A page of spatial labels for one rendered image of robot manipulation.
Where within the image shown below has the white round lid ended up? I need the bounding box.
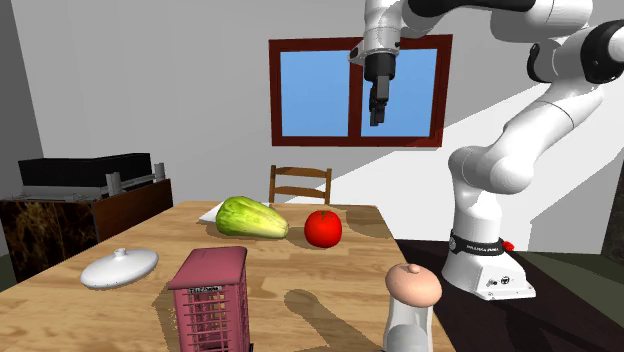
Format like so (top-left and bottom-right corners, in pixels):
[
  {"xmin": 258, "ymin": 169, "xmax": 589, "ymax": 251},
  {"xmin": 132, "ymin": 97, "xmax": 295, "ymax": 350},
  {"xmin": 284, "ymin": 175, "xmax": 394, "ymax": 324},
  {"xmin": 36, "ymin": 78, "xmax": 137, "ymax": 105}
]
[{"xmin": 79, "ymin": 247, "xmax": 160, "ymax": 291}]

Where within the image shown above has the white grinder with beige cap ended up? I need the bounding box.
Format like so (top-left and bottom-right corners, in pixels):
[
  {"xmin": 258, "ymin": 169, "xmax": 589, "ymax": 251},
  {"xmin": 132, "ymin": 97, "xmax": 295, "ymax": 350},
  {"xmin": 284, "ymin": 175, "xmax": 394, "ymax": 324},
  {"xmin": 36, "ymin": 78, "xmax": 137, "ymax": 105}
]
[{"xmin": 381, "ymin": 263, "xmax": 444, "ymax": 352}]

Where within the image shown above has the dark robot stand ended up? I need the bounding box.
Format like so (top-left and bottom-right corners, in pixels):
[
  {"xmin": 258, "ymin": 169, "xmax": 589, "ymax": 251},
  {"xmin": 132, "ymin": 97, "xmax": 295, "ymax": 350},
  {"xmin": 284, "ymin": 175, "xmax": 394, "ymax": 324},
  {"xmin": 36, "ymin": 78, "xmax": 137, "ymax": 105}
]
[{"xmin": 393, "ymin": 238, "xmax": 624, "ymax": 352}]

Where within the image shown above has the pink phone booth toy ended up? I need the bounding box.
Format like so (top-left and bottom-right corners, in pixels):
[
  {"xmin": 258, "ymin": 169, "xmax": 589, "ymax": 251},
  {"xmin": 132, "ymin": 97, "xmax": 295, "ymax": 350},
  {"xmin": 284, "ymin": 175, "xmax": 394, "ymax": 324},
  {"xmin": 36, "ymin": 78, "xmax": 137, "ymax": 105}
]
[{"xmin": 167, "ymin": 245, "xmax": 252, "ymax": 352}]

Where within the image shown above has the dark wooden sideboard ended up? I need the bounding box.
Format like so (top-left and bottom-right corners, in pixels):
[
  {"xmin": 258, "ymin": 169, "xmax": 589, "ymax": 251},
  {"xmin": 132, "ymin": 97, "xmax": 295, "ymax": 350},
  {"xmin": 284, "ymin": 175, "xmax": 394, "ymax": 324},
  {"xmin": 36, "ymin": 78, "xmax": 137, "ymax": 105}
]
[{"xmin": 0, "ymin": 152, "xmax": 175, "ymax": 284}]

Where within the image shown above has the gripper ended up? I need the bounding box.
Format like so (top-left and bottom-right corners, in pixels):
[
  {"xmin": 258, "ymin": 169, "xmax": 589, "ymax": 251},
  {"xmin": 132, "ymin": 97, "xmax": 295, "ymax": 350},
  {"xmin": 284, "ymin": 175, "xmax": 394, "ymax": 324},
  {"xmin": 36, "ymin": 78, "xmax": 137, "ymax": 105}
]
[{"xmin": 363, "ymin": 51, "xmax": 397, "ymax": 127}]

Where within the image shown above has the green yellow squash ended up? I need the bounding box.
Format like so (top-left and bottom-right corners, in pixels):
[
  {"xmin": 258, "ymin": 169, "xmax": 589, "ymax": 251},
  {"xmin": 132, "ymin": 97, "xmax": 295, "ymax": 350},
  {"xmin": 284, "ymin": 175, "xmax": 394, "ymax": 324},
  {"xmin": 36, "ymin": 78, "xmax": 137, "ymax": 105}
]
[{"xmin": 215, "ymin": 195, "xmax": 290, "ymax": 240}]

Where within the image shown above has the white flat board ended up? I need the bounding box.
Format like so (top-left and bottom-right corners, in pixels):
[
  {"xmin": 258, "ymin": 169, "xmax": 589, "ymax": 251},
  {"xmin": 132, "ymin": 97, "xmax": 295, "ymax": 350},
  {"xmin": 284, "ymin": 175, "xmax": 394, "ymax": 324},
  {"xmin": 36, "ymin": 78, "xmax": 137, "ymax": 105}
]
[{"xmin": 197, "ymin": 201, "xmax": 277, "ymax": 226}]

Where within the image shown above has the wooden chair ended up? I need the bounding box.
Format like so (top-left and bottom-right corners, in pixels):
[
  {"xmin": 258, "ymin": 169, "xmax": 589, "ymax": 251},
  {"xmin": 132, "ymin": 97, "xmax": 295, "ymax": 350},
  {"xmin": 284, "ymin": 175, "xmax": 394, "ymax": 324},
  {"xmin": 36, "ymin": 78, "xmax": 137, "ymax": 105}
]
[{"xmin": 268, "ymin": 164, "xmax": 333, "ymax": 206}]

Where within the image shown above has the wooden table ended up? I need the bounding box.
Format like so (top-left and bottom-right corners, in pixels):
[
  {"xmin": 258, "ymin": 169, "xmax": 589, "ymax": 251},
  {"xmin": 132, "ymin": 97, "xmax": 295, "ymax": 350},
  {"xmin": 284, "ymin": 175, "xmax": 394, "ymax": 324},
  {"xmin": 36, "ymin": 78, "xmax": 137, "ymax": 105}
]
[{"xmin": 0, "ymin": 200, "xmax": 457, "ymax": 352}]

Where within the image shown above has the red framed window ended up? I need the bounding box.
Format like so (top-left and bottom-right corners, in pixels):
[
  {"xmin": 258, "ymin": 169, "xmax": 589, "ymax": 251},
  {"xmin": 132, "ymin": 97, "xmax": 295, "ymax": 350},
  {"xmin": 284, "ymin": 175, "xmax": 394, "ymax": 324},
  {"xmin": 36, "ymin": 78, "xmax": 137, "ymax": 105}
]
[{"xmin": 267, "ymin": 33, "xmax": 454, "ymax": 149}]

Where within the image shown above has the red tomato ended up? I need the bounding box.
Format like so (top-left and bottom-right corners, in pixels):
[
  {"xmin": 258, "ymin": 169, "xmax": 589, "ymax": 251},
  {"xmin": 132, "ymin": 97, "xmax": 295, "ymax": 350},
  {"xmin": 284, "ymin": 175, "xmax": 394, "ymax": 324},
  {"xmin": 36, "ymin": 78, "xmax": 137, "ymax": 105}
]
[{"xmin": 303, "ymin": 209, "xmax": 343, "ymax": 249}]

